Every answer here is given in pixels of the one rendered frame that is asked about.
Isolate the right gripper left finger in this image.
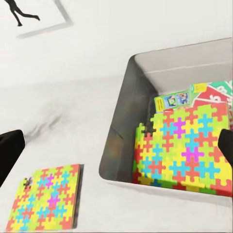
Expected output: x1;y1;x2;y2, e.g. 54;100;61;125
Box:
0;129;25;187

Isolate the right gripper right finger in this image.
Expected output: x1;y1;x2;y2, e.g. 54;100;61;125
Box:
217;129;233;168

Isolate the jigsaw puzzle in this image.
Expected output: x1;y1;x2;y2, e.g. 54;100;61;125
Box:
6;164;81;232
132;102;233;197

